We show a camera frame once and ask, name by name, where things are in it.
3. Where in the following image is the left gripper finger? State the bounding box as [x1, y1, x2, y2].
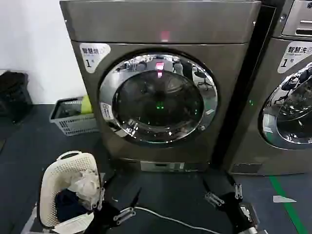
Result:
[93, 175, 116, 212]
[113, 187, 143, 226]

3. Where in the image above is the green floor tape strip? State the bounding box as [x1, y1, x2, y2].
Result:
[268, 175, 309, 234]

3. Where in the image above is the white perforated laundry basket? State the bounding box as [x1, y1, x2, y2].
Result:
[39, 150, 103, 229]

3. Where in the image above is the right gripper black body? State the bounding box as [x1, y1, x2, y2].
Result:
[219, 192, 247, 226]

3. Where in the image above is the yellow-green cloth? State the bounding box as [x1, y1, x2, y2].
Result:
[81, 95, 93, 116]

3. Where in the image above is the white paper scrap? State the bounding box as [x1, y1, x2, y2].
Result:
[272, 195, 298, 204]

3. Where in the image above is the chrome-rimmed round glass door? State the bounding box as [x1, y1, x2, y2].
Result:
[257, 60, 312, 151]

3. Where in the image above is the grey slotted plastic basket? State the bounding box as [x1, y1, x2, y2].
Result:
[50, 97, 98, 136]

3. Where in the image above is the dark blue garment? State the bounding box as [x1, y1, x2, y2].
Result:
[54, 189, 91, 223]

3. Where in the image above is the round glass dryer door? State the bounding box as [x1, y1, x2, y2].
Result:
[97, 48, 218, 147]

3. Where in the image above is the dark clothes pile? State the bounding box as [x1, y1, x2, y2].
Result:
[58, 106, 82, 117]

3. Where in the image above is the grey dryer with drawer panel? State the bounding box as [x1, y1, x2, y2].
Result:
[223, 0, 312, 177]

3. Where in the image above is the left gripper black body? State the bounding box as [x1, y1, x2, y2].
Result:
[94, 203, 128, 234]

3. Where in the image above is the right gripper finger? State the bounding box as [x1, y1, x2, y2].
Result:
[227, 175, 243, 199]
[201, 178, 225, 208]

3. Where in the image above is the white cable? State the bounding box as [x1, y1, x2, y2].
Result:
[134, 206, 235, 231]

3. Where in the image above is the grey front-load dryer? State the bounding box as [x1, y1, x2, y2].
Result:
[59, 0, 263, 173]

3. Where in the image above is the white crumpled garment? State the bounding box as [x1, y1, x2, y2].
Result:
[72, 170, 102, 211]

